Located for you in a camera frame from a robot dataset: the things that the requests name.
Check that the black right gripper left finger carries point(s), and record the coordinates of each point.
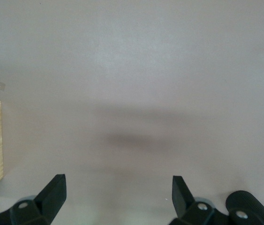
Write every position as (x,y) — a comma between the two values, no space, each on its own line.
(49,197)

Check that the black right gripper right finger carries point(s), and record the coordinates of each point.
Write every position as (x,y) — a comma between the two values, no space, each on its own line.
(181,197)

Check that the small clear tape piece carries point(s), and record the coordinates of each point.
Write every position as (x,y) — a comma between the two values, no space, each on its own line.
(0,85)

